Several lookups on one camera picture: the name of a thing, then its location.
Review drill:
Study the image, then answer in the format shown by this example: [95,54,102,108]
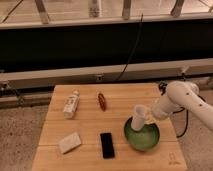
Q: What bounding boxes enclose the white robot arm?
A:
[151,81,213,132]

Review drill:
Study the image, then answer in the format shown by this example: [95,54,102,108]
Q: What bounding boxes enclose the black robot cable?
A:
[172,94,207,139]

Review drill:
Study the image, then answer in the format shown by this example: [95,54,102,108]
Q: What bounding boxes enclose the black rectangular phone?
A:
[100,133,115,159]

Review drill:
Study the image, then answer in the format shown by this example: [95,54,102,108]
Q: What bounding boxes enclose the brown red oblong snack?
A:
[98,93,106,111]

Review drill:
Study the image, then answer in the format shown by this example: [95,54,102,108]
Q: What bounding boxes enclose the white plastic bottle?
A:
[63,91,80,119]

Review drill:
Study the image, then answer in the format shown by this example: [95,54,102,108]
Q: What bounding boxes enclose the wooden table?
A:
[32,83,187,171]

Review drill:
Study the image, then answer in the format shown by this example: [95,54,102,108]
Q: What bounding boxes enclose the black hanging cable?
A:
[114,13,144,83]

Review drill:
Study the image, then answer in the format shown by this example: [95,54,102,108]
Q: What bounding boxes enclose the white sponge block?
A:
[59,132,81,154]

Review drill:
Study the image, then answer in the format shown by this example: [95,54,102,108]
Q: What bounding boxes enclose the long metal rail frame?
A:
[0,58,213,89]

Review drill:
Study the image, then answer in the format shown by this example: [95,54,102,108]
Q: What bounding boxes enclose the green ceramic bowl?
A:
[124,118,160,151]

